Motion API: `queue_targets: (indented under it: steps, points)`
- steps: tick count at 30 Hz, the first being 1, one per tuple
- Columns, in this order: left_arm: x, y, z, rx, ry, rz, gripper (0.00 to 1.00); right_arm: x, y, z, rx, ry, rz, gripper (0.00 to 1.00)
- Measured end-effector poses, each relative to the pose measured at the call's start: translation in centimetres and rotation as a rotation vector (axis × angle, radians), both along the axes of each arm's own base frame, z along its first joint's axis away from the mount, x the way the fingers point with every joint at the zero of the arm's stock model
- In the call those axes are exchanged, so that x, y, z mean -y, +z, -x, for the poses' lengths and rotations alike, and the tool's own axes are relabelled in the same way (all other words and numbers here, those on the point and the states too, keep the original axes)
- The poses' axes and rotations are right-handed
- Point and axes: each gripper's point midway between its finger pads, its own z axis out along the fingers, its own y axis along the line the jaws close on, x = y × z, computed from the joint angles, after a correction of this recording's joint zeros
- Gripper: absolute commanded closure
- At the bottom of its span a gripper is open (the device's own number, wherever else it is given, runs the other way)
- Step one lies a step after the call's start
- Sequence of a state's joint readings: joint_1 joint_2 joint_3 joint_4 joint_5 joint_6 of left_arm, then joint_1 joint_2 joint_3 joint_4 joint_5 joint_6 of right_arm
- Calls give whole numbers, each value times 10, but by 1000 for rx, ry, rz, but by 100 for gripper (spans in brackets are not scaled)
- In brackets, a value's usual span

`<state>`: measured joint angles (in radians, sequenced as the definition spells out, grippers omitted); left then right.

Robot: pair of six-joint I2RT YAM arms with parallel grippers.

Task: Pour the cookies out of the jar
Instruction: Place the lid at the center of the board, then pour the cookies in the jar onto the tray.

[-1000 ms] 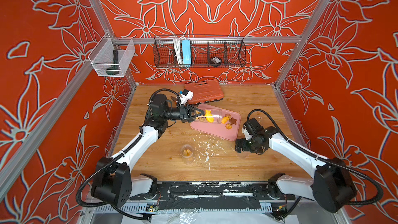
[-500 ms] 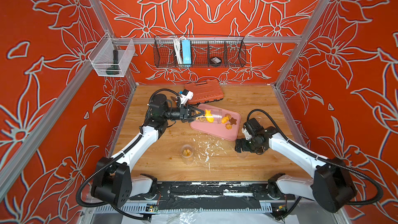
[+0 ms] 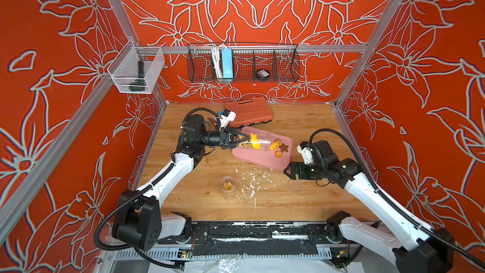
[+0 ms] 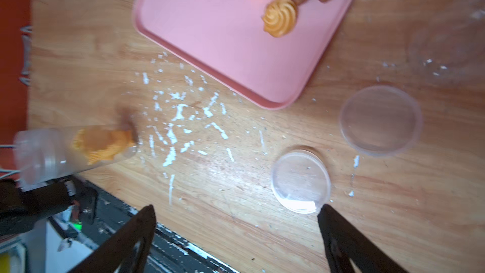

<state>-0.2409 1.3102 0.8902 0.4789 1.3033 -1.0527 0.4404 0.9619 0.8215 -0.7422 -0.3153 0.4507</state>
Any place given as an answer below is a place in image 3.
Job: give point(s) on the dark green brush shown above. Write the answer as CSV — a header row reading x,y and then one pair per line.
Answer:
x,y
139,84

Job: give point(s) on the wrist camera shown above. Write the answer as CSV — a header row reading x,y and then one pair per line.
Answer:
x,y
225,117
304,150

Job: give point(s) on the yellow round cookie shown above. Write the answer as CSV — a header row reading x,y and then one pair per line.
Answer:
x,y
279,154

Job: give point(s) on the clear cookie jar front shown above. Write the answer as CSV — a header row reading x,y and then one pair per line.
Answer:
x,y
228,188

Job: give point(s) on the brown star cookie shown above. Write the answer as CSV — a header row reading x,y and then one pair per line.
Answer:
x,y
283,147

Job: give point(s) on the black wire wall basket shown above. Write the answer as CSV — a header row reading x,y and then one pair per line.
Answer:
x,y
204,62

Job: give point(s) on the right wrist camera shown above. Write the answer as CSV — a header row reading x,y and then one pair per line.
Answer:
x,y
304,150

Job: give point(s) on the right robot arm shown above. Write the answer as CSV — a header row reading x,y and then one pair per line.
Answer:
x,y
412,245

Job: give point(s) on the pink plastic tray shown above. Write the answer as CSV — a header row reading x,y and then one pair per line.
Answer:
x,y
266,158

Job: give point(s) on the small black box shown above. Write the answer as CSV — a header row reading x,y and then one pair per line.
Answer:
x,y
262,75

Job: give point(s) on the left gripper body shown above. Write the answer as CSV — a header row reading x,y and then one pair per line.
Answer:
x,y
223,139

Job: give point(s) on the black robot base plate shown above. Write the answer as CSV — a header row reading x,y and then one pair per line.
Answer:
x,y
280,239

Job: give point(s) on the light blue box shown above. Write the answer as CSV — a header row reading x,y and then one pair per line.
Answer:
x,y
227,64

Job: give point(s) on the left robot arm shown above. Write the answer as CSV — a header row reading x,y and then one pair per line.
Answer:
x,y
137,222

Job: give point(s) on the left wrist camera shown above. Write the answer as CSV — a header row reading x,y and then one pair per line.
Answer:
x,y
225,117

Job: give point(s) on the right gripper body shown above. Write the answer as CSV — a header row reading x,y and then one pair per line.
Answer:
x,y
296,170

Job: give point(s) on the orange tool case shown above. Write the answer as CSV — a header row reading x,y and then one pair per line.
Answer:
x,y
253,111

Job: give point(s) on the clear cookie jar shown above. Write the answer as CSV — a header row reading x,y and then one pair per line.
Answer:
x,y
259,142
228,188

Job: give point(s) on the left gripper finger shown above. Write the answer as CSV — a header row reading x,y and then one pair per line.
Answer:
x,y
241,143
239,135

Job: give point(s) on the clear acrylic wall box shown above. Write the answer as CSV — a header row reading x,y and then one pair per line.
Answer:
x,y
124,68

